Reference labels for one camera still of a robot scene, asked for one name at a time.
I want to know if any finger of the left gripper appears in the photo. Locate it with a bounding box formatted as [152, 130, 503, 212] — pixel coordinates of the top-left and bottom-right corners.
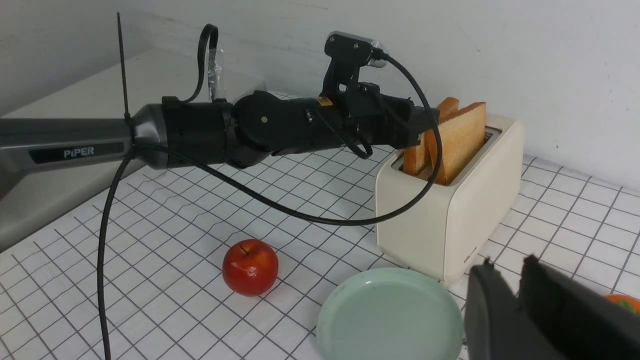
[410, 105, 441, 148]

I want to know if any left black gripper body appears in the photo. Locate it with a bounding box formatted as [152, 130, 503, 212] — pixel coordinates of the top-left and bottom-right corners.
[305, 82, 416, 151]

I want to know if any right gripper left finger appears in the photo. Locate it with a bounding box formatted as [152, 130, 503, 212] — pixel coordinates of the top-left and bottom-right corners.
[464, 259, 561, 360]

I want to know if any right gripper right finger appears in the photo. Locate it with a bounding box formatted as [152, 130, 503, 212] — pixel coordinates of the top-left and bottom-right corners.
[518, 255, 640, 360]

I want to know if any toast slice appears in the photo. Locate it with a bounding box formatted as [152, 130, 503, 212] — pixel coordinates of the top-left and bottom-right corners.
[435, 96, 487, 186]
[403, 96, 460, 176]

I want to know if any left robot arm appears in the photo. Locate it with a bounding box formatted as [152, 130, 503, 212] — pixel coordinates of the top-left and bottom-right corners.
[0, 83, 441, 196]

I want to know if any cream white toaster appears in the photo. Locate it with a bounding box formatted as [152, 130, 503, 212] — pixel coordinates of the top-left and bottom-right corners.
[375, 114, 525, 285]

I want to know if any orange persimmon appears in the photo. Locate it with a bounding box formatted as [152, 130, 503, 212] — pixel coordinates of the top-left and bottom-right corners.
[605, 294, 640, 315]

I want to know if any light green plate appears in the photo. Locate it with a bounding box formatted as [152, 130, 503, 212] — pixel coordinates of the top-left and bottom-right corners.
[316, 268, 465, 360]

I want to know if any red apple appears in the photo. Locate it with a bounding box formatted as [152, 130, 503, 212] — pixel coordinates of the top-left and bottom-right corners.
[222, 238, 279, 297]

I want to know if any black zip tie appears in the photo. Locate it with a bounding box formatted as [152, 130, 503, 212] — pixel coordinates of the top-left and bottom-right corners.
[116, 12, 131, 123]

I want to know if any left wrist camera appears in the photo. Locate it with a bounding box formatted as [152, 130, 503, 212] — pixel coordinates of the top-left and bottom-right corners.
[321, 30, 387, 95]

